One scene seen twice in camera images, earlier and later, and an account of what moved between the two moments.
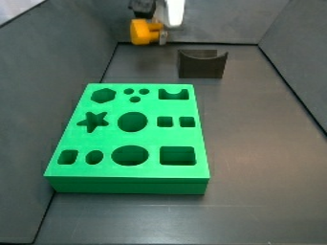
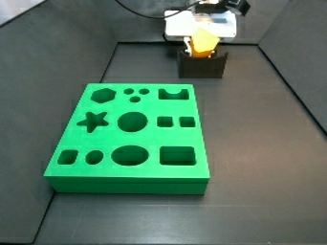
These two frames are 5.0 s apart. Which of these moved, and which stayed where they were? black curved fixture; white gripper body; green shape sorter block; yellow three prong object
Moved: yellow three prong object; white gripper body
Stayed: black curved fixture; green shape sorter block
